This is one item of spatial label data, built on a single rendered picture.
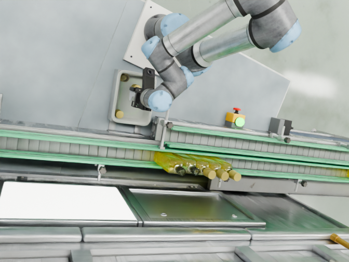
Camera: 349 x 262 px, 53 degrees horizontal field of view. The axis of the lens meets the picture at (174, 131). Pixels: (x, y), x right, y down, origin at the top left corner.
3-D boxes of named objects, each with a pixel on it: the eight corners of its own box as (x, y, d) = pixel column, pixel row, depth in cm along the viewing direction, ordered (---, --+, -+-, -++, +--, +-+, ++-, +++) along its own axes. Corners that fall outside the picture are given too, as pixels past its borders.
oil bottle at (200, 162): (176, 161, 158) (196, 175, 138) (179, 149, 157) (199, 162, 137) (188, 162, 160) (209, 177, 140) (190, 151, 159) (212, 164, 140)
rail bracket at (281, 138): (267, 137, 174) (284, 143, 162) (270, 122, 173) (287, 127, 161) (273, 138, 176) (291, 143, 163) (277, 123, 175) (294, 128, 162)
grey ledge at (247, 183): (201, 183, 175) (211, 191, 165) (204, 166, 174) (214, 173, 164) (339, 191, 212) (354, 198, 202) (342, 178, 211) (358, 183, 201)
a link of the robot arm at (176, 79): (182, 56, 122) (158, 76, 120) (199, 81, 126) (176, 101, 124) (173, 56, 129) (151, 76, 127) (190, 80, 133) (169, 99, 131)
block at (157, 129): (148, 137, 157) (153, 140, 151) (151, 116, 156) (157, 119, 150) (156, 138, 159) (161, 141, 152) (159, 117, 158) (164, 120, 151)
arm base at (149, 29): (149, 9, 151) (156, 5, 142) (179, 21, 157) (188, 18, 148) (139, 42, 152) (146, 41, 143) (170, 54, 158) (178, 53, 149)
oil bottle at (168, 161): (152, 160, 153) (169, 175, 134) (154, 148, 153) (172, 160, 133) (164, 161, 155) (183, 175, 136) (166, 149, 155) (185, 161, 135)
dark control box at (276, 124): (267, 131, 189) (277, 133, 181) (270, 116, 188) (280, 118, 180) (279, 132, 192) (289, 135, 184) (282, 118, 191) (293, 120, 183)
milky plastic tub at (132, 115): (107, 118, 155) (110, 121, 147) (114, 68, 152) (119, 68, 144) (144, 123, 162) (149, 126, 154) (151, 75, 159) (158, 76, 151)
